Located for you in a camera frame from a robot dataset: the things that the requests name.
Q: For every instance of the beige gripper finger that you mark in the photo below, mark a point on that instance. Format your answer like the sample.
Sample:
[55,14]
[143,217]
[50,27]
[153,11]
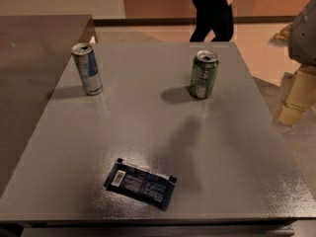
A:
[284,33]
[297,95]

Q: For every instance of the person in black clothes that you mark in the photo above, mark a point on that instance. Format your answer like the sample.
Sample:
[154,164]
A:
[213,16]

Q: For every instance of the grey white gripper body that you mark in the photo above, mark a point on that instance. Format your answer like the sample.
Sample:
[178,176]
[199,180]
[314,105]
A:
[304,37]

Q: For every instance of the silver blue energy drink can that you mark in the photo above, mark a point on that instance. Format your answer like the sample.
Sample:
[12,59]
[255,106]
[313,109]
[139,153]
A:
[87,67]

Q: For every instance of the dark blue rxbar wrapper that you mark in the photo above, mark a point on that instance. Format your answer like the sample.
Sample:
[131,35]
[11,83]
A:
[134,182]

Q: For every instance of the green soda can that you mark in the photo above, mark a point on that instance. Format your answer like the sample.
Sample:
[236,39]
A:
[205,65]

